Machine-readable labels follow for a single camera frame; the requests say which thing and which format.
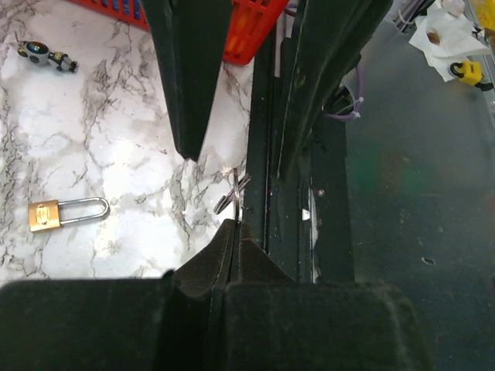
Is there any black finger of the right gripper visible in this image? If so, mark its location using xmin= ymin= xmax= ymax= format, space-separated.
xmin=230 ymin=222 xmax=295 ymax=284
xmin=172 ymin=219 xmax=236 ymax=301

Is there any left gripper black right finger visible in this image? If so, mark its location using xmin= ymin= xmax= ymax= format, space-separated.
xmin=276 ymin=0 xmax=391 ymax=181

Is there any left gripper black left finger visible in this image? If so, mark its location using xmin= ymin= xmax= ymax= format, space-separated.
xmin=142 ymin=0 xmax=224 ymax=161

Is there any silver key with ring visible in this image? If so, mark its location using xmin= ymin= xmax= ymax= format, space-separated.
xmin=213 ymin=168 xmax=251 ymax=223

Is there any large brass padlock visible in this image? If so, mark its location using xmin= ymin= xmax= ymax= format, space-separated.
xmin=28 ymin=197 xmax=111 ymax=233

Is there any red plastic basket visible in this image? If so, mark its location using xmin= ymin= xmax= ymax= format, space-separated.
xmin=75 ymin=1 xmax=288 ymax=66

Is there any white crumpled paper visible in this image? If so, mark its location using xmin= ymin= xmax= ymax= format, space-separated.
xmin=409 ymin=1 xmax=491 ymax=82

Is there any yellow padlock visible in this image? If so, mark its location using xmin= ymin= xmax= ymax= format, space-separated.
xmin=449 ymin=60 xmax=493 ymax=92

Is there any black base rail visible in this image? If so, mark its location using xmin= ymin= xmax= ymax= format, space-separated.
xmin=243 ymin=26 xmax=355 ymax=283

